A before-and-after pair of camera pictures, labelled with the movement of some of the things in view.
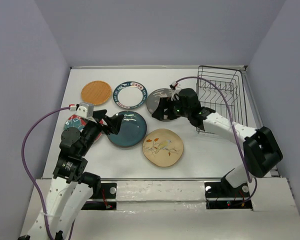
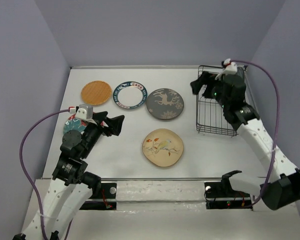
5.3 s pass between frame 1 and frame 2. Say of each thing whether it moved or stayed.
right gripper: moved
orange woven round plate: stayed
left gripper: stayed
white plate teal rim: stayed
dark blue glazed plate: moved
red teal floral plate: stayed
